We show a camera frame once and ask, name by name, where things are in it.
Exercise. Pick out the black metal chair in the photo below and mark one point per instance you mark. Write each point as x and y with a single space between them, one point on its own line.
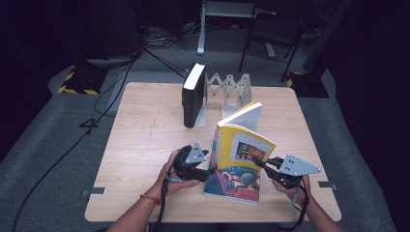
274 30

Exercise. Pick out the dark equipment cabinet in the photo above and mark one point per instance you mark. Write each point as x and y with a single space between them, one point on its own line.
109 29

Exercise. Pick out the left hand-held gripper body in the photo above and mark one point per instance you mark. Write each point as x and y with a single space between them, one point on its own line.
190 161

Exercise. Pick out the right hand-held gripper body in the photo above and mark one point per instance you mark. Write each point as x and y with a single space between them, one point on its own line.
293 167

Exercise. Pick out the black yellow striped stand base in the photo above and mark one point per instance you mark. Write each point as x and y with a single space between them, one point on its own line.
80 82
309 85

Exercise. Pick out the yellow cover book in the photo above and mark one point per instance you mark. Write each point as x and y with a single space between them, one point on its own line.
228 148

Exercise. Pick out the dark slanted stand post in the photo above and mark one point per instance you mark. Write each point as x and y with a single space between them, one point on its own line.
322 42

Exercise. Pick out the black book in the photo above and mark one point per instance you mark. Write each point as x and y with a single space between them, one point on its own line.
192 103

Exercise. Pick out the person's right hand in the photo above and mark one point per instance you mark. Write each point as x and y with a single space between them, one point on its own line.
304 193

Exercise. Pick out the grey expandable metal bookend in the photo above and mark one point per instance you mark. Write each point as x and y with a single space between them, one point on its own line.
238 93

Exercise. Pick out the person's left hand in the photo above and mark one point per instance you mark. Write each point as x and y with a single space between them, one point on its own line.
169 183

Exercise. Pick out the grey metal desk frame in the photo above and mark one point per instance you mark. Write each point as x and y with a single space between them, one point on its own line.
201 35

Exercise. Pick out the colourful illustrated cover book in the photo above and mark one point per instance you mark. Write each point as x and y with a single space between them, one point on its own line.
235 185

